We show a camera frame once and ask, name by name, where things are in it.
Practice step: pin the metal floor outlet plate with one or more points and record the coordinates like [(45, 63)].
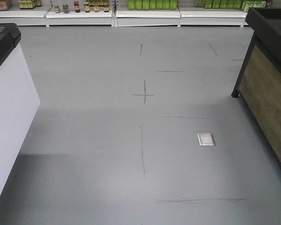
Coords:
[(206, 139)]

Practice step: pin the white store shelf unit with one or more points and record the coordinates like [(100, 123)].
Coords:
[(61, 12)]

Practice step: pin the black wooden produce stand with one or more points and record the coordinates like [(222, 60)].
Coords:
[(259, 80)]

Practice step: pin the white chest freezer black lid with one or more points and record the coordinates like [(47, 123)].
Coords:
[(19, 100)]

